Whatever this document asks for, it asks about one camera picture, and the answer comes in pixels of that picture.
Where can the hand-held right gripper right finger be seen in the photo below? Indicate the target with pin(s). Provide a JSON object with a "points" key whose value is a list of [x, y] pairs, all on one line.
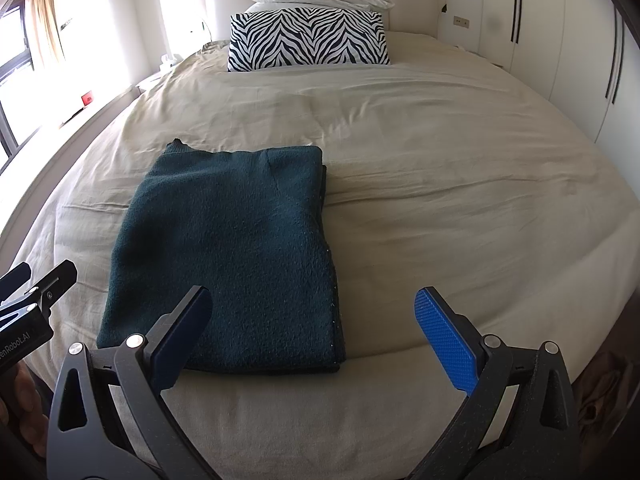
{"points": [[447, 340]]}

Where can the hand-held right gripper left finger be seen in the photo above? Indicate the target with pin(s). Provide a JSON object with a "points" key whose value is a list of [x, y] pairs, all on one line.
{"points": [[182, 335]]}

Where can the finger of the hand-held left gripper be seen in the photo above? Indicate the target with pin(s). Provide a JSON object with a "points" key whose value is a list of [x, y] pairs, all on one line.
{"points": [[12, 280], [52, 282]]}

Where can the dark green sweater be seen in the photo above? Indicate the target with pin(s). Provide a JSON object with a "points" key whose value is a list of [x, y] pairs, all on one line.
{"points": [[235, 250]]}

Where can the person's left hand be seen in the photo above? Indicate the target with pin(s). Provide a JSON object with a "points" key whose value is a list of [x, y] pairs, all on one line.
{"points": [[20, 405]]}

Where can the beige bed sheet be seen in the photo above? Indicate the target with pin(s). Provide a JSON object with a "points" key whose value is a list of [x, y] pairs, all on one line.
{"points": [[450, 185]]}

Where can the brown cloth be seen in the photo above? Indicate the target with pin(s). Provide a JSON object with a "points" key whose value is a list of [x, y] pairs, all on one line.
{"points": [[602, 395]]}

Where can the small red box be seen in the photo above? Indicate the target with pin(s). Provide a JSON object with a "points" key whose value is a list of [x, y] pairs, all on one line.
{"points": [[87, 97]]}

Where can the window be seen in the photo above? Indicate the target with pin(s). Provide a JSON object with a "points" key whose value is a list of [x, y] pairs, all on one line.
{"points": [[12, 85]]}

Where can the white nightstand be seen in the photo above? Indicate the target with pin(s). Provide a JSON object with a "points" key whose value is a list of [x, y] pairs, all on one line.
{"points": [[150, 80]]}

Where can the beige curtain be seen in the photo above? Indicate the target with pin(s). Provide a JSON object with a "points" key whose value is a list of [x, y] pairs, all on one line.
{"points": [[45, 20]]}

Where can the zebra print pillow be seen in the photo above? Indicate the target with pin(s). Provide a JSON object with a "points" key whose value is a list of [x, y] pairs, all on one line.
{"points": [[307, 40]]}

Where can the white wardrobe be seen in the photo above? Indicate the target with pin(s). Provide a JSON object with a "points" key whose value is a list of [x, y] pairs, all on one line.
{"points": [[560, 25]]}

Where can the cream padded headboard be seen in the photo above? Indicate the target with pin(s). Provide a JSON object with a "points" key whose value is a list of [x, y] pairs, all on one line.
{"points": [[415, 0]]}

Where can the wall socket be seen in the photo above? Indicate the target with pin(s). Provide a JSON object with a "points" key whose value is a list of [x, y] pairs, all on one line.
{"points": [[461, 21]]}

